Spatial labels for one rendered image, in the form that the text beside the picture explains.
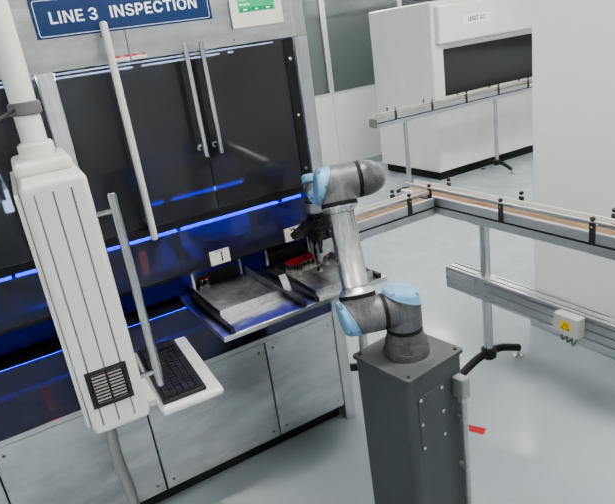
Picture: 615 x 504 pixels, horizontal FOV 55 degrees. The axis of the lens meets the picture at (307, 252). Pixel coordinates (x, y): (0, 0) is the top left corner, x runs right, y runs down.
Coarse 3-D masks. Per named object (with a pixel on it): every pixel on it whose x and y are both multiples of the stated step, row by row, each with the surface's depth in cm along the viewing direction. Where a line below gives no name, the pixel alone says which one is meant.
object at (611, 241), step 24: (408, 192) 322; (432, 192) 314; (456, 192) 294; (480, 192) 288; (456, 216) 294; (480, 216) 280; (504, 216) 267; (528, 216) 258; (552, 216) 247; (600, 216) 235; (552, 240) 247; (576, 240) 237; (600, 240) 227
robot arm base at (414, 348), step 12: (396, 336) 187; (408, 336) 185; (420, 336) 187; (384, 348) 193; (396, 348) 187; (408, 348) 186; (420, 348) 187; (396, 360) 188; (408, 360) 186; (420, 360) 187
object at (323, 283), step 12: (324, 264) 252; (336, 264) 250; (288, 276) 237; (300, 276) 243; (312, 276) 241; (324, 276) 239; (336, 276) 238; (372, 276) 231; (312, 288) 221; (324, 288) 221; (336, 288) 224
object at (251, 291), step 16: (192, 288) 238; (208, 288) 244; (224, 288) 242; (240, 288) 240; (256, 288) 237; (272, 288) 233; (208, 304) 224; (224, 304) 227; (240, 304) 218; (256, 304) 221
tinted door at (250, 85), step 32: (192, 64) 216; (224, 64) 221; (256, 64) 228; (224, 96) 224; (256, 96) 231; (288, 96) 238; (224, 128) 227; (256, 128) 234; (288, 128) 241; (224, 160) 230; (256, 160) 237; (288, 160) 244; (224, 192) 233; (256, 192) 240
